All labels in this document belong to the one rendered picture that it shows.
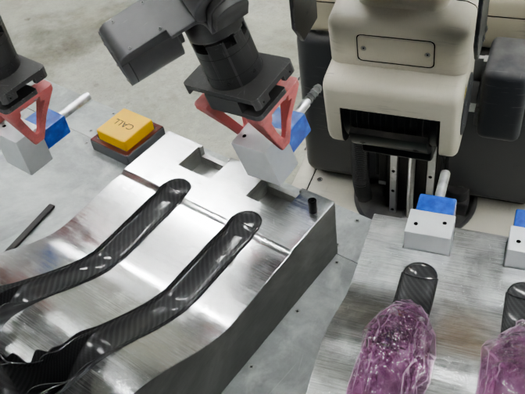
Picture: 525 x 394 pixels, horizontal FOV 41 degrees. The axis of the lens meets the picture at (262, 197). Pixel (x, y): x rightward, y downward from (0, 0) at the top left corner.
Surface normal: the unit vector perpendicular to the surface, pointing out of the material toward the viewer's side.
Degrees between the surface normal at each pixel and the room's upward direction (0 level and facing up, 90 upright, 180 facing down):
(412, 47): 98
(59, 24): 0
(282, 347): 0
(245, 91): 13
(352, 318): 27
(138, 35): 40
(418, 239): 90
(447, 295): 0
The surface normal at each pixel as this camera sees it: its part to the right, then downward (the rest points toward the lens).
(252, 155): -0.57, 0.73
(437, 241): -0.33, 0.69
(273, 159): 0.75, 0.26
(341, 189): -0.11, -0.71
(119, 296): 0.14, -0.90
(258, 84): -0.32, -0.64
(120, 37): -0.02, -0.10
